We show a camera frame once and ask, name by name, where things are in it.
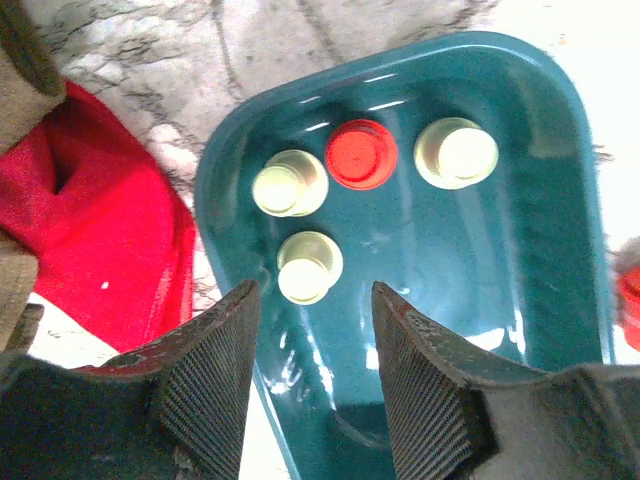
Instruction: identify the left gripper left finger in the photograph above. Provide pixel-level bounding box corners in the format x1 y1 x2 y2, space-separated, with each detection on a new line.
98 280 260 479

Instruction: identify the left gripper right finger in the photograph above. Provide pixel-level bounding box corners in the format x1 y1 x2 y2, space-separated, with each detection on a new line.
371 281 546 479

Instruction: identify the red cloth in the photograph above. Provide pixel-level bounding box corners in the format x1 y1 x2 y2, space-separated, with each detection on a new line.
1 83 196 352

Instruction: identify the green coffee capsule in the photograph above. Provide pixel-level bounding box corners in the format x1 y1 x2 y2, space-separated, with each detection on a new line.
252 149 329 218
413 117 499 190
277 231 344 305

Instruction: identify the teal storage basket tray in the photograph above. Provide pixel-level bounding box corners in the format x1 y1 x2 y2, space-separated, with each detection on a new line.
195 32 615 479

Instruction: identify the brown cloth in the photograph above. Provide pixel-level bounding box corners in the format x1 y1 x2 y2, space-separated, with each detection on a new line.
1 1 66 353

